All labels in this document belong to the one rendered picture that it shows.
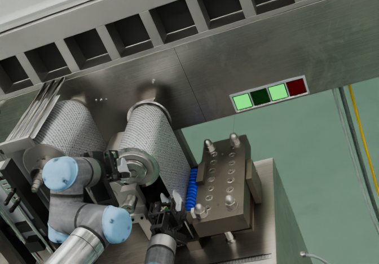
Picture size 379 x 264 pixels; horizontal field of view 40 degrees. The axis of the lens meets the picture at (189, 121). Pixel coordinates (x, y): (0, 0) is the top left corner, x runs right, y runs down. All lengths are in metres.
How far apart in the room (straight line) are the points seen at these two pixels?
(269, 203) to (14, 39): 0.99
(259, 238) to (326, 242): 1.19
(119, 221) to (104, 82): 0.76
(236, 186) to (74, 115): 0.56
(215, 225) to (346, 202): 1.49
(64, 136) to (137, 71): 0.33
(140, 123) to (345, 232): 1.53
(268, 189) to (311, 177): 1.41
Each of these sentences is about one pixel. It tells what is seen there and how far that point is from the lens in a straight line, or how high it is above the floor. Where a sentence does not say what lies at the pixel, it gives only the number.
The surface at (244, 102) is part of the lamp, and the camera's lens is 1.74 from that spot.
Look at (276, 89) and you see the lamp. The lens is 1.72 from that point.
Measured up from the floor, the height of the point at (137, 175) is 1.24.
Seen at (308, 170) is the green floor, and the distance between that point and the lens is 3.26.
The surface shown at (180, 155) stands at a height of 1.12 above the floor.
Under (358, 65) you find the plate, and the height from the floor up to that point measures 1.20.
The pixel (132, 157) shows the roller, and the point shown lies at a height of 1.29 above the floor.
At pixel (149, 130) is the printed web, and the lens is 1.59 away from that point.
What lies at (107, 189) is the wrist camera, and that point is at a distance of 1.36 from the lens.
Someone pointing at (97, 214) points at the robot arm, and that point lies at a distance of 1.14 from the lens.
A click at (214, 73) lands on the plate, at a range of 1.70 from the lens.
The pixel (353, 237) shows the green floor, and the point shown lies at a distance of 2.81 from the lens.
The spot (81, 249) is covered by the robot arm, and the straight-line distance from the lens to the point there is 1.10.
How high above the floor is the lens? 2.05
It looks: 29 degrees down
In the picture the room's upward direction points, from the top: 25 degrees counter-clockwise
